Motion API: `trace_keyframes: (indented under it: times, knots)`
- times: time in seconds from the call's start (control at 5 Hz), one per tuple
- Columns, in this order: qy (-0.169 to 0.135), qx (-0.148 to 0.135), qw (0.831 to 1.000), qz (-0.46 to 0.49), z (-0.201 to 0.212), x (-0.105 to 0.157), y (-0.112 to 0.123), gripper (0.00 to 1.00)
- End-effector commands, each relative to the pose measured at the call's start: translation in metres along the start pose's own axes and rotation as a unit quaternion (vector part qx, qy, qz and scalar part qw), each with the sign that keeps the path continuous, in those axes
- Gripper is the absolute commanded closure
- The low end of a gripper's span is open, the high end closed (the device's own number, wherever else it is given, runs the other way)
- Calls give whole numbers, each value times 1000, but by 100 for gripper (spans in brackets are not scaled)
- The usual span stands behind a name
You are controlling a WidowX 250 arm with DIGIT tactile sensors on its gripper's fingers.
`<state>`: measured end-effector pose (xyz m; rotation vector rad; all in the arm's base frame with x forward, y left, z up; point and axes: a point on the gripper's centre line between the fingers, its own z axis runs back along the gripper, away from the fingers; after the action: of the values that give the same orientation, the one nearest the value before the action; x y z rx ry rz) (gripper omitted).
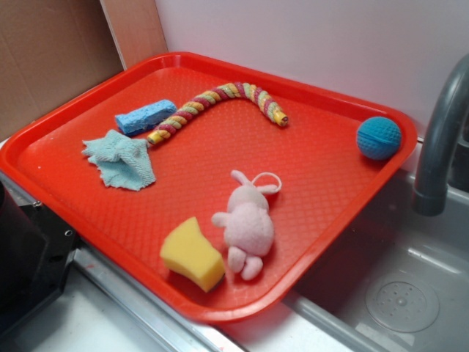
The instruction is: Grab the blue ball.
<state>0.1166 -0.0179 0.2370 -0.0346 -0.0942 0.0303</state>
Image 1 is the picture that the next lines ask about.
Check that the blue dimpled ball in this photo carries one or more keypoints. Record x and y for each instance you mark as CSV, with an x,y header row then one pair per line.
x,y
378,138

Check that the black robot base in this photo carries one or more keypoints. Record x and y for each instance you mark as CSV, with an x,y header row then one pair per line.
x,y
37,248

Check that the red plastic tray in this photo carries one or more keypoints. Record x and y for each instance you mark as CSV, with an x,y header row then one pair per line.
x,y
326,179

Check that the pink plush bunny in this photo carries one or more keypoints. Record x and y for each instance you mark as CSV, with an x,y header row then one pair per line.
x,y
248,227

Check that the yellow sponge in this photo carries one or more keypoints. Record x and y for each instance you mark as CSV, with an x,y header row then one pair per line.
x,y
187,252

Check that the light blue cloth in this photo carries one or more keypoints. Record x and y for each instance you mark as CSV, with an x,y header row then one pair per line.
x,y
123,162

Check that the blue sponge block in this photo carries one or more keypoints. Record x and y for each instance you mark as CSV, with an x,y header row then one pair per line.
x,y
144,118

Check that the grey sink basin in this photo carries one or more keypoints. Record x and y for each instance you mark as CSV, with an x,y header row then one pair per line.
x,y
393,280

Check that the grey faucet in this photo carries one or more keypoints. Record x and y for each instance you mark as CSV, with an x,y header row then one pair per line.
x,y
443,161

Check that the brown cardboard panel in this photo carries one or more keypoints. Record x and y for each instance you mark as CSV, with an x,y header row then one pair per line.
x,y
53,51

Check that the multicolour twisted rope toy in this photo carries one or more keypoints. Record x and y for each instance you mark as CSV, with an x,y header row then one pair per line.
x,y
206,100

